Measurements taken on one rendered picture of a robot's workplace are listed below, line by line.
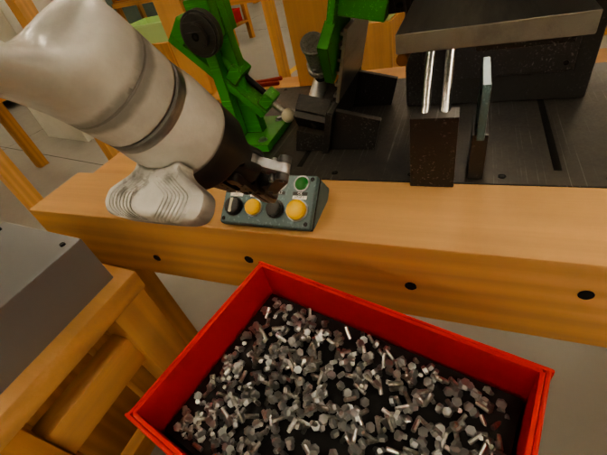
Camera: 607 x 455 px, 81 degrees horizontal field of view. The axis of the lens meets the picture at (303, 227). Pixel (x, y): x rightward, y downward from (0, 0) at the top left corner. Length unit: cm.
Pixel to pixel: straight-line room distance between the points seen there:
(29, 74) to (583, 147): 64
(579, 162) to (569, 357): 96
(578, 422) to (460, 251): 100
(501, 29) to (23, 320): 65
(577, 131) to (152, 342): 80
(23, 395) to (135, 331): 18
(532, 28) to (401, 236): 25
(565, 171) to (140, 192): 53
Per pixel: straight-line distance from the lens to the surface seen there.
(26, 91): 22
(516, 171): 60
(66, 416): 71
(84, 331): 64
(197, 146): 27
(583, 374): 148
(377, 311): 38
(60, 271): 63
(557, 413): 140
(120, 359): 73
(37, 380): 63
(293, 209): 49
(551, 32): 40
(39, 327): 63
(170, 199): 26
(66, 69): 22
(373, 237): 48
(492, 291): 51
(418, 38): 39
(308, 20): 101
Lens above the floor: 123
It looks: 40 degrees down
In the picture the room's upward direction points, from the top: 15 degrees counter-clockwise
